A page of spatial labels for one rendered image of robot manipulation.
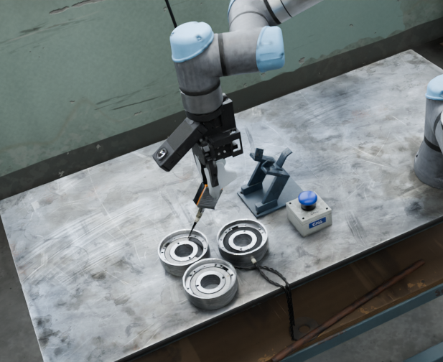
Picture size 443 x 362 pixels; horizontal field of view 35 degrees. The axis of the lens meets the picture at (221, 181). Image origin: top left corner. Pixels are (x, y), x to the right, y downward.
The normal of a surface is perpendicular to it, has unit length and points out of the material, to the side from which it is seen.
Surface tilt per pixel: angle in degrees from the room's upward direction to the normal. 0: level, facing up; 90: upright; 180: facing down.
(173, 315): 0
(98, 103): 90
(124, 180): 0
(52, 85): 90
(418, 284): 0
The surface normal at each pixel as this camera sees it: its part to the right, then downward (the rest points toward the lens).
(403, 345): -0.14, -0.77
